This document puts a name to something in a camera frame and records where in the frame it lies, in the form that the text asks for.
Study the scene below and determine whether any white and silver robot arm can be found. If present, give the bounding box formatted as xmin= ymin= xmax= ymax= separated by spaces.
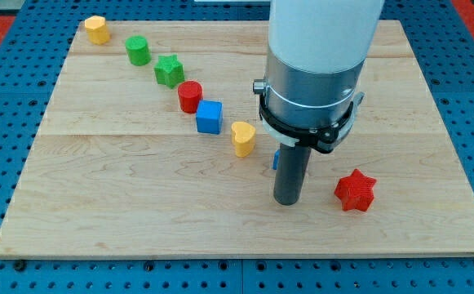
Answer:
xmin=253 ymin=0 xmax=384 ymax=154

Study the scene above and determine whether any blue triangle block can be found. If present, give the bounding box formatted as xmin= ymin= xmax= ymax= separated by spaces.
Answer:
xmin=272 ymin=149 xmax=280 ymax=170

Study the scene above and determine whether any green star block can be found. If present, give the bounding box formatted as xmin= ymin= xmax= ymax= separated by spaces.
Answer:
xmin=154 ymin=55 xmax=185 ymax=89

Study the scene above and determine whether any red star block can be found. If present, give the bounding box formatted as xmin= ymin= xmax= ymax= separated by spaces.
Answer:
xmin=334 ymin=169 xmax=377 ymax=212

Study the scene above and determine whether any yellow heart block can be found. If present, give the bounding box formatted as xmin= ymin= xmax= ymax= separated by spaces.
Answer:
xmin=231 ymin=121 xmax=256 ymax=158

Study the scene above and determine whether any blue cube block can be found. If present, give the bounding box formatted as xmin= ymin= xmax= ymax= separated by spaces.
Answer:
xmin=196 ymin=100 xmax=223 ymax=135

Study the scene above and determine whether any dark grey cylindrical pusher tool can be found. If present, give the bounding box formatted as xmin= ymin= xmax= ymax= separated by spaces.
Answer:
xmin=273 ymin=144 xmax=311 ymax=206

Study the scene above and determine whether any red cylinder block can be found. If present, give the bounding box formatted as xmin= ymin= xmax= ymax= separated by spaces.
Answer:
xmin=177 ymin=80 xmax=203 ymax=114

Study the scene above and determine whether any light wooden board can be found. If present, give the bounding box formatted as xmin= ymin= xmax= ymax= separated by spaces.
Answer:
xmin=0 ymin=20 xmax=474 ymax=260

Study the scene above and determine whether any green cylinder block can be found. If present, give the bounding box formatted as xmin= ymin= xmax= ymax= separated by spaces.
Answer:
xmin=125 ymin=35 xmax=151 ymax=66

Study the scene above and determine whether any yellow hexagon block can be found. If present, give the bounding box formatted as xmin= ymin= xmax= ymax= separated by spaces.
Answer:
xmin=84 ymin=16 xmax=110 ymax=45

